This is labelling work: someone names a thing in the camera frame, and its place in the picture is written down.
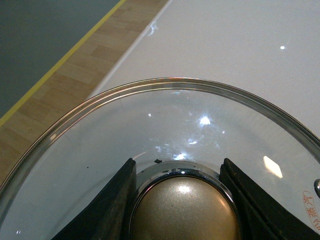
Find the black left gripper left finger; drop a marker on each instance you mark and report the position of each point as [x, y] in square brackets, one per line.
[103, 218]

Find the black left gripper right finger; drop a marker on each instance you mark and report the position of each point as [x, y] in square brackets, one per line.
[261, 216]

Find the glass pot lid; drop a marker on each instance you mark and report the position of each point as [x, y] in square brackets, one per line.
[178, 131]

